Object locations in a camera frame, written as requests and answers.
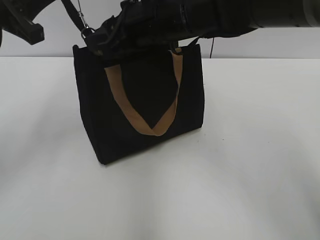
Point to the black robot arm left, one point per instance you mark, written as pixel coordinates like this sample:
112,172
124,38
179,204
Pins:
16,18

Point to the black canvas tote bag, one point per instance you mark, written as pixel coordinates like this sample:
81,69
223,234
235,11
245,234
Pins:
150,85

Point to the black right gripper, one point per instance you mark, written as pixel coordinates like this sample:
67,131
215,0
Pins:
141,26

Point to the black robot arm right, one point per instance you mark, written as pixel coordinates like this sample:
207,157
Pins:
209,19

